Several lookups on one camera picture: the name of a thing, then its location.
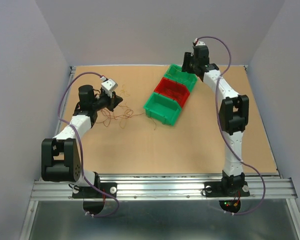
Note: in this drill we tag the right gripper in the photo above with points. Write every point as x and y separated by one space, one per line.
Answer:
188 56

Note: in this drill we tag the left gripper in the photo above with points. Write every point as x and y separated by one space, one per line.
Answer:
112 103

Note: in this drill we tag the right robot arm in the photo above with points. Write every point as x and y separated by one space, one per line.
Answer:
232 117

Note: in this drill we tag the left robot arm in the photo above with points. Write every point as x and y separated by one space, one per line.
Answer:
61 155

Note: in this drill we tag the far green plastic bin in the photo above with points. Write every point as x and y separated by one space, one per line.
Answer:
174 73

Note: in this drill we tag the green plastic bin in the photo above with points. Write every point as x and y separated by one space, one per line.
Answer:
162 108
174 73

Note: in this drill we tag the red plastic bin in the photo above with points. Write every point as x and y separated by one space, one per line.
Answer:
173 90

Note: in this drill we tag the near green plastic bin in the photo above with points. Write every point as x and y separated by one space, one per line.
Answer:
162 108

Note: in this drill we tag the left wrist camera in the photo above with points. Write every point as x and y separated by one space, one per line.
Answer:
108 85

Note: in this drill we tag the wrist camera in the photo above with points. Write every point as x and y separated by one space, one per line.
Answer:
108 85
198 44

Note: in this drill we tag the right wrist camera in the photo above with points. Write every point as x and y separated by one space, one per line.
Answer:
198 44

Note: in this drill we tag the aluminium mounting rail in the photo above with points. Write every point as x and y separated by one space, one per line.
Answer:
179 187

